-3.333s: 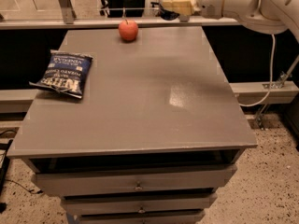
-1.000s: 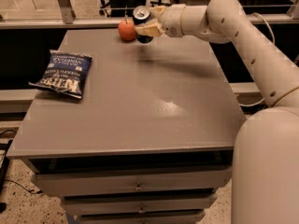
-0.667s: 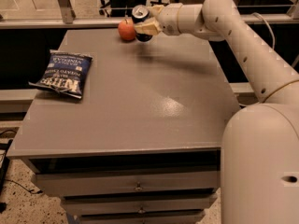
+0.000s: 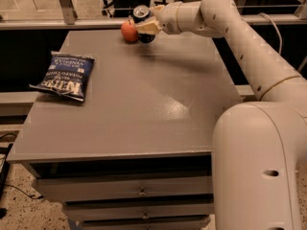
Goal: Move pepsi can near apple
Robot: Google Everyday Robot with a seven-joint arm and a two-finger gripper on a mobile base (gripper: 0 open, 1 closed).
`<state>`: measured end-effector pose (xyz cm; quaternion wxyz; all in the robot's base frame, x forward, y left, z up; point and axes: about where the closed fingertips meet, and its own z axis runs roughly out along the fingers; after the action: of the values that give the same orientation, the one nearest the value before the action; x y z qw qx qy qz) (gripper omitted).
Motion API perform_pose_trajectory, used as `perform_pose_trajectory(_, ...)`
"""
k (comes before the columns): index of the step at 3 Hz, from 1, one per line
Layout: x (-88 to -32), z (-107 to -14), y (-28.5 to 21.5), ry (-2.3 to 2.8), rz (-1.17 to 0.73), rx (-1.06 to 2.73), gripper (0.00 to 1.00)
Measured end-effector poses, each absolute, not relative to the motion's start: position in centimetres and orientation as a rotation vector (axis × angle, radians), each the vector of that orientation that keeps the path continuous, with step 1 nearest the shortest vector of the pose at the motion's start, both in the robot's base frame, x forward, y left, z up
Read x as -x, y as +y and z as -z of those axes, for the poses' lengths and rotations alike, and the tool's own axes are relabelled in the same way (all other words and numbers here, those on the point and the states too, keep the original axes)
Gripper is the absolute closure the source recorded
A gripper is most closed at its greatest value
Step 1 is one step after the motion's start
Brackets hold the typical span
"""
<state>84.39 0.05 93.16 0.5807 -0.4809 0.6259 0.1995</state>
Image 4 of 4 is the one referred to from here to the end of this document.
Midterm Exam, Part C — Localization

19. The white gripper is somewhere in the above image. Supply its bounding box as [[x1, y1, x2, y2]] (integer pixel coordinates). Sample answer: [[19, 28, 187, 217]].
[[134, 2, 181, 35]]

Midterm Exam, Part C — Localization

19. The blue pepsi can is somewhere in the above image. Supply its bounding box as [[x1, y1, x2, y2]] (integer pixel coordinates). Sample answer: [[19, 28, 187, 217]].
[[132, 5, 155, 43]]

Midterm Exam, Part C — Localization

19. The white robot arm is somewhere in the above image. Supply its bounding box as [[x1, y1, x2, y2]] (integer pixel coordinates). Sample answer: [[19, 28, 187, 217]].
[[132, 0, 307, 230]]

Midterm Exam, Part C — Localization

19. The red apple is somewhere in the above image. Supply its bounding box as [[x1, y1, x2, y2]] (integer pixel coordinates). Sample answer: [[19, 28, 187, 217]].
[[121, 20, 138, 43]]

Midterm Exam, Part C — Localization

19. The blue potato chip bag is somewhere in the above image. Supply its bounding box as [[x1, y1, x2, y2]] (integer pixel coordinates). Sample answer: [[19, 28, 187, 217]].
[[30, 52, 95, 102]]

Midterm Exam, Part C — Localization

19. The grey drawer cabinet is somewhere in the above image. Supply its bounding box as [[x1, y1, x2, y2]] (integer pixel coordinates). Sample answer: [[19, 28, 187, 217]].
[[9, 30, 240, 230]]

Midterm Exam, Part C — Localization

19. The grey metal railing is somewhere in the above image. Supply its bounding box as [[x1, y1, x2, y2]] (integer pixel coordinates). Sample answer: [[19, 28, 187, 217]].
[[0, 0, 307, 32]]

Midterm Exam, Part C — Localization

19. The white cable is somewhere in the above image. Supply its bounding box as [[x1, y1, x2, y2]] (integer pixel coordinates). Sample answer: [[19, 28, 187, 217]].
[[258, 12, 283, 56]]

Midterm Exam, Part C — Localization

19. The black floor cable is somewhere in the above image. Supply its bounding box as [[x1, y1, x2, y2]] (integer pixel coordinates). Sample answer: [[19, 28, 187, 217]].
[[0, 132, 45, 200]]

